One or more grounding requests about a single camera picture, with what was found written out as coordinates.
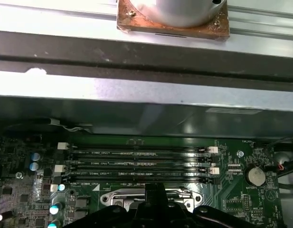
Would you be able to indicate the metal socket cover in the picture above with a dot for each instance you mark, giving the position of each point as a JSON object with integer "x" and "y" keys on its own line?
{"x": 117, "y": 203}

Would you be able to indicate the blue-topped capacitor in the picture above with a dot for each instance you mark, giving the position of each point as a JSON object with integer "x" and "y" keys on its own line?
{"x": 35, "y": 156}
{"x": 61, "y": 187}
{"x": 54, "y": 210}
{"x": 34, "y": 166}

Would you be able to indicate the metal locking lever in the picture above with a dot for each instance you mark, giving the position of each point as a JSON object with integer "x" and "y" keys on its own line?
{"x": 183, "y": 192}

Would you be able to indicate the silver coin battery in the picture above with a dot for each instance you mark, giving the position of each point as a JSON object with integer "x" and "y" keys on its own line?
{"x": 255, "y": 177}

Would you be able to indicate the green motherboard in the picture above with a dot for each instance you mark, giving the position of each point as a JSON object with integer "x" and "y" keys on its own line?
{"x": 231, "y": 190}

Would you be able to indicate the black open PC case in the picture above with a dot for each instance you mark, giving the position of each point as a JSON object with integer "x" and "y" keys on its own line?
{"x": 136, "y": 71}

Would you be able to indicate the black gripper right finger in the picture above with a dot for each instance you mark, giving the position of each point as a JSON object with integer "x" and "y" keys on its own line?
{"x": 220, "y": 218}

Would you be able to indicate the CPU socket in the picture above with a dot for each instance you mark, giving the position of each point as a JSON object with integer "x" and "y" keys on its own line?
{"x": 106, "y": 197}

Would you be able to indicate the silver board screw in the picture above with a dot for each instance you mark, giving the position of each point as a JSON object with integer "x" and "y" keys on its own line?
{"x": 240, "y": 154}

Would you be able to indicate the black RAM slot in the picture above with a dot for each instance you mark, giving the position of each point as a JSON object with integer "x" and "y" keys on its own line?
{"x": 172, "y": 158}
{"x": 172, "y": 169}
{"x": 172, "y": 149}
{"x": 172, "y": 179}

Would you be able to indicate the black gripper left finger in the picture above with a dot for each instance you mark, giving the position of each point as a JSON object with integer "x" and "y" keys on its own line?
{"x": 101, "y": 218}

